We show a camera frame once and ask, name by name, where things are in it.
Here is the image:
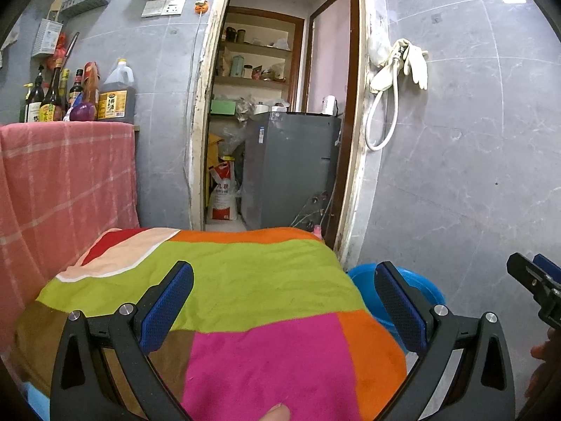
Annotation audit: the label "person's left hand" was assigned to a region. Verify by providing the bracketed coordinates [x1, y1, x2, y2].
[256, 404, 291, 421]

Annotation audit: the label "red seasoning packet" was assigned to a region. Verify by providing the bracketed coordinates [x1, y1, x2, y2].
[83, 62, 101, 117]

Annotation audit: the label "white perforated utensil holder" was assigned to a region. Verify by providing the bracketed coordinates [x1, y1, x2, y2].
[31, 18, 62, 58]

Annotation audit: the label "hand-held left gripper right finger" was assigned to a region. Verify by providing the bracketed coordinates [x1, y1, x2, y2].
[374, 261, 516, 421]

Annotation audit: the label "blue plastic basin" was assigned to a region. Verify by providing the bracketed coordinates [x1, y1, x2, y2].
[346, 263, 446, 330]

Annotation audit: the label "small soy sauce bottle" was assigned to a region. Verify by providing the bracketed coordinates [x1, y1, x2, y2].
[67, 68, 85, 111]

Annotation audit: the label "tall dark sauce bottle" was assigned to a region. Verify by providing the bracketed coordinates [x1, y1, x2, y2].
[39, 59, 67, 122]

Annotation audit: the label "red and white rice bag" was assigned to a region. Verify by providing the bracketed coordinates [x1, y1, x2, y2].
[207, 160, 241, 222]

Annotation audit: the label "pink checked cloth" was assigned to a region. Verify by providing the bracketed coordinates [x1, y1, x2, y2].
[0, 121, 141, 352]

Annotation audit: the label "purple onion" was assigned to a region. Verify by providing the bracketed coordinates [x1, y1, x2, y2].
[69, 102, 96, 122]

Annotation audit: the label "colourful patchwork blanket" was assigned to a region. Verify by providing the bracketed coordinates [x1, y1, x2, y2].
[11, 227, 408, 421]

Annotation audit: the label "green box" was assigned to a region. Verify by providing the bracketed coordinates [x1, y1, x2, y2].
[209, 98, 238, 116]

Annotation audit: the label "white plastic bag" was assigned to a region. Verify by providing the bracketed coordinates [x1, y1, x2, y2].
[367, 26, 391, 68]

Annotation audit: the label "large cooking oil jug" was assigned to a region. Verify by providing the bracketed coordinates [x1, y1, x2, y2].
[97, 58, 137, 124]

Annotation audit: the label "person's right hand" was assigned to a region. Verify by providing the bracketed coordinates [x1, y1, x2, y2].
[525, 328, 561, 401]

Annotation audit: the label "wooden door frame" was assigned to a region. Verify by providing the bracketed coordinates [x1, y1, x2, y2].
[188, 0, 387, 269]

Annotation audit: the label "cream rubber gloves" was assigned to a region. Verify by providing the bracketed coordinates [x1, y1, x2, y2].
[400, 40, 430, 91]

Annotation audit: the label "dark handled knife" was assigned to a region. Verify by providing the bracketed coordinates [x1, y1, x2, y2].
[61, 31, 81, 71]

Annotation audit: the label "wooden wall shelf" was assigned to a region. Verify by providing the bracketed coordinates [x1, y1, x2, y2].
[212, 6, 306, 120]

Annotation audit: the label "dried twigs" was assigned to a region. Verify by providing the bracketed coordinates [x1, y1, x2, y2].
[293, 190, 334, 229]

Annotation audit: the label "grey washing machine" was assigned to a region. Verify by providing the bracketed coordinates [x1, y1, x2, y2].
[241, 111, 343, 231]

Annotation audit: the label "dark wine bottle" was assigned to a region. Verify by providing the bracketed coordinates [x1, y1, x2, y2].
[23, 65, 46, 123]

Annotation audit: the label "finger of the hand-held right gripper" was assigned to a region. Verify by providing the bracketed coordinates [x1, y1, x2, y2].
[532, 253, 561, 283]
[506, 252, 561, 310]

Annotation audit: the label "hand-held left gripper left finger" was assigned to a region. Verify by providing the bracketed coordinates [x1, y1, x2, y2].
[50, 261, 194, 421]

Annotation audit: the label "white hose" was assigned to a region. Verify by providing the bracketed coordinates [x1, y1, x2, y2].
[365, 39, 403, 152]

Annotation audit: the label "red mesh bag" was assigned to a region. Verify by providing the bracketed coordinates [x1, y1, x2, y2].
[52, 33, 69, 69]

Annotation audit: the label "white wall basket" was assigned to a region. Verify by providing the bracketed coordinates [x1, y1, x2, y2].
[59, 0, 116, 19]

